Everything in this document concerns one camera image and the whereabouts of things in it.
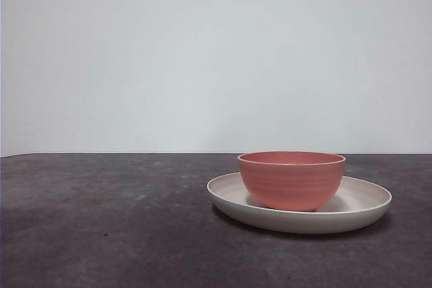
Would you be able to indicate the red ribbed bowl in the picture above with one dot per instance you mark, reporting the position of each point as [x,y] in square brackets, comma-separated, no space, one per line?
[290,185]

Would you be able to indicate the white round plate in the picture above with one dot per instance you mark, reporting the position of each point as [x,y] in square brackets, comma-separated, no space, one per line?
[303,222]

